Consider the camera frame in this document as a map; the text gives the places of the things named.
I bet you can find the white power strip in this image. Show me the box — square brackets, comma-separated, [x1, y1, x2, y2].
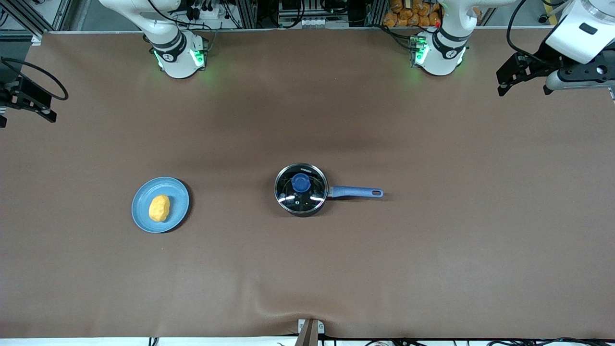
[186, 5, 222, 21]

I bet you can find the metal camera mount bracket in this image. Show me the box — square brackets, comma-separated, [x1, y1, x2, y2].
[297, 318, 325, 346]

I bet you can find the yellow potato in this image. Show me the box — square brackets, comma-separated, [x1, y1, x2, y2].
[148, 194, 171, 223]

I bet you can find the brown table cover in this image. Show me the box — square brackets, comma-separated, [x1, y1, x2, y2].
[0, 29, 615, 340]

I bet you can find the blue round plate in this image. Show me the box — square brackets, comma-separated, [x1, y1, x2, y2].
[131, 177, 190, 234]

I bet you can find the aluminium frame rail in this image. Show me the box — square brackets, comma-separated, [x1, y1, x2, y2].
[0, 0, 74, 35]

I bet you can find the bag of orange items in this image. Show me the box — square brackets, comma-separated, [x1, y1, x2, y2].
[383, 0, 443, 28]

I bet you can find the black pot with blue handle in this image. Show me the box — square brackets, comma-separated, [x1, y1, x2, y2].
[274, 163, 385, 218]

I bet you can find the glass lid with blue knob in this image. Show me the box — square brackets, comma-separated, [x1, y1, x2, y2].
[274, 163, 329, 215]

